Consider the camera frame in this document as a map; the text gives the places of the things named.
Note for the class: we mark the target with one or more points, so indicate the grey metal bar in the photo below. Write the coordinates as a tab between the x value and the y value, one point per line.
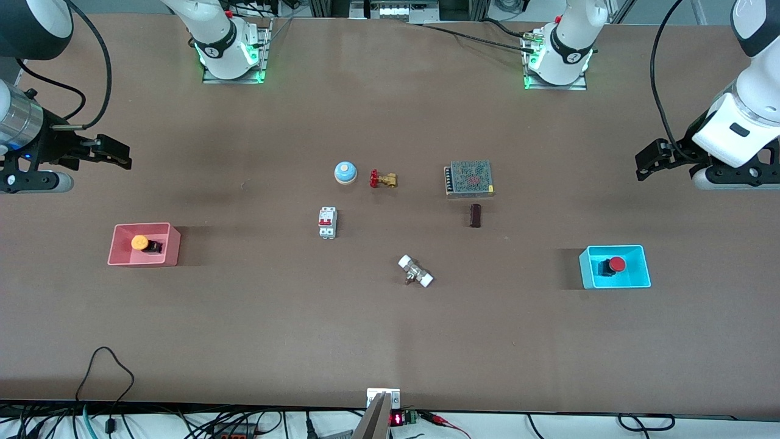
373	424

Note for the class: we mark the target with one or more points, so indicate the cyan plastic box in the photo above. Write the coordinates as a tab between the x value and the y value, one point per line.
594	271

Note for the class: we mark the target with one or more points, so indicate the blue desk bell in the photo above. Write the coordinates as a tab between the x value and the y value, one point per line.
345	172

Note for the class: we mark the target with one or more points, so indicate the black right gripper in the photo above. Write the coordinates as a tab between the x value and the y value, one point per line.
53	148

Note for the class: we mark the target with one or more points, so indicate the red digit display module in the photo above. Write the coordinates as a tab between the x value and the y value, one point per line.
397	419

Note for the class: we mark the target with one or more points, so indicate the metal mesh power supply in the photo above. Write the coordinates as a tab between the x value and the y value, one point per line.
468	178

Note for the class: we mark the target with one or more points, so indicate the white mounting bracket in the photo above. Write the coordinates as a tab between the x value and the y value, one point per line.
373	395

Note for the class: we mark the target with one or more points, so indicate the dark brown cylindrical capacitor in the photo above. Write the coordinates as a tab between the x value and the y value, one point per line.
475	215

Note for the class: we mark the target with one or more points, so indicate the white circuit breaker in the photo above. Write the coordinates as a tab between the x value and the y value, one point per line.
327	222

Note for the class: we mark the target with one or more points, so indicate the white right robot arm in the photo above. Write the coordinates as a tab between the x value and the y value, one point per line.
219	36

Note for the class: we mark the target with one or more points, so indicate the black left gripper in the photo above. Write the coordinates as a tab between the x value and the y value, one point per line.
687	145

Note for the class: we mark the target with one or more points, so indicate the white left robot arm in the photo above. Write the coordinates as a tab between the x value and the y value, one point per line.
567	42

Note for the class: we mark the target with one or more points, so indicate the pink plastic box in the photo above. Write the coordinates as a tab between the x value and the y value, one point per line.
122	253

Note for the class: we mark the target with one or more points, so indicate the white-capped metal pipe fitting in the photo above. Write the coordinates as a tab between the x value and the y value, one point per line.
415	271

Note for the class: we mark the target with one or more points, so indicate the red mushroom push button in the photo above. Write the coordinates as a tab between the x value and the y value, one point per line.
616	264

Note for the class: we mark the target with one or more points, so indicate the red clip lead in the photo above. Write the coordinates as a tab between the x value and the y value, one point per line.
442	420

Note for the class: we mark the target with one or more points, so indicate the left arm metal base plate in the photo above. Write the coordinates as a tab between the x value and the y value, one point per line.
554	86

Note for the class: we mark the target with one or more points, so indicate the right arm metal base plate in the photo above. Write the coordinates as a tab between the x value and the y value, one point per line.
262	55

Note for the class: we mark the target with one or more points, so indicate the yellow mushroom push button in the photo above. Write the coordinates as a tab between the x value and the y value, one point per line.
141	242

